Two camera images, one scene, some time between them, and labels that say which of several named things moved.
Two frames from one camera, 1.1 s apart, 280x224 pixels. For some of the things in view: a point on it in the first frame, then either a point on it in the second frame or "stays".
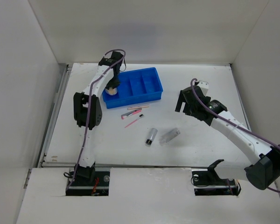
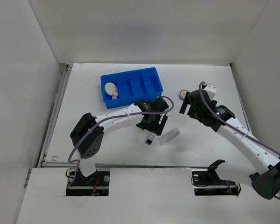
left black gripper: [113, 84] to [156, 129]
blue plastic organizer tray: [136, 87] stays
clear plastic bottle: [167, 136] stays
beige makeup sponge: [111, 92] to [115, 95]
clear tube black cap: [152, 134] stays
